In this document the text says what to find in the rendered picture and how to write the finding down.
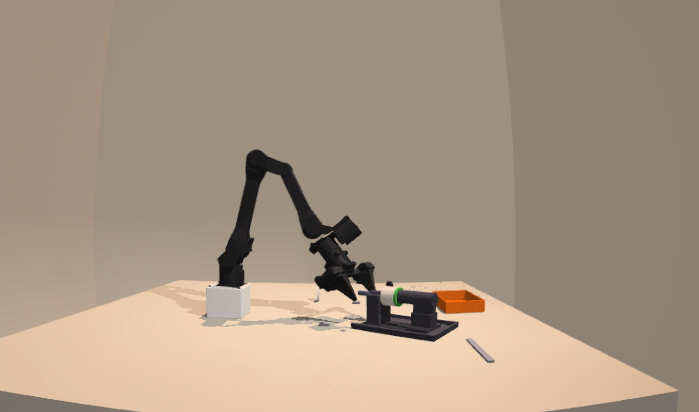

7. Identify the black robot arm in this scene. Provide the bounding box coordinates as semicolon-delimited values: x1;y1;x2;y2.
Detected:
216;149;362;288

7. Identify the orange open tray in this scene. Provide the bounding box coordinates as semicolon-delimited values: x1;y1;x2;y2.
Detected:
434;290;485;313

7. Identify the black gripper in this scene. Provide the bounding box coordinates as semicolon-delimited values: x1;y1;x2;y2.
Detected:
319;248;377;301

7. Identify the grey flat bar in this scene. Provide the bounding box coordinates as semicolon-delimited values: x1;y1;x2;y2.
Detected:
466;338;495;363

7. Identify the green spacer ring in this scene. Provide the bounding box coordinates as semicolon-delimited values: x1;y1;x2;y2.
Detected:
393;287;404;307

